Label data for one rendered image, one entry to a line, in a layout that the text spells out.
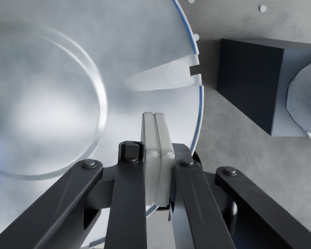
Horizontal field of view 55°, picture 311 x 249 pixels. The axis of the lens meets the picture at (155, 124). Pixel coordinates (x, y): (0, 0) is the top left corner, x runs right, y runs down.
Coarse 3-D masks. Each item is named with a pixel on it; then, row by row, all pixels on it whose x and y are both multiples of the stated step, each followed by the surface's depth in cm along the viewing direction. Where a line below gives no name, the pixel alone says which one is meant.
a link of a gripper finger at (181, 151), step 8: (176, 144) 17; (184, 144) 17; (176, 152) 16; (184, 152) 16; (208, 176) 14; (216, 184) 13; (216, 192) 13; (224, 192) 13; (216, 200) 13; (224, 200) 13; (232, 200) 13; (224, 208) 13; (232, 208) 13
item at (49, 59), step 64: (0, 0) 21; (64, 0) 22; (128, 0) 22; (0, 64) 22; (64, 64) 23; (128, 64) 24; (192, 64) 24; (0, 128) 24; (64, 128) 24; (128, 128) 26; (192, 128) 26; (0, 192) 26
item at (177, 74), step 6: (180, 60) 24; (168, 66) 24; (174, 66) 24; (180, 66) 24; (186, 66) 24; (168, 72) 24; (174, 72) 24; (180, 72) 24; (186, 72) 25; (168, 78) 25; (174, 78) 25; (180, 78) 25; (186, 78) 25; (174, 84) 25; (180, 84) 25
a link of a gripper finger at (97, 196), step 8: (104, 168) 14; (112, 168) 14; (104, 176) 13; (112, 176) 13; (96, 184) 13; (104, 184) 13; (112, 184) 13; (96, 192) 13; (104, 192) 13; (112, 192) 13; (88, 200) 13; (96, 200) 13; (104, 200) 13; (88, 208) 13; (96, 208) 13
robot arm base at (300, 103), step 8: (304, 72) 58; (296, 80) 58; (304, 80) 57; (288, 88) 59; (296, 88) 58; (304, 88) 56; (288, 96) 60; (296, 96) 58; (304, 96) 56; (288, 104) 60; (296, 104) 58; (304, 104) 55; (296, 112) 59; (304, 112) 56; (296, 120) 61; (304, 120) 58; (304, 128) 62
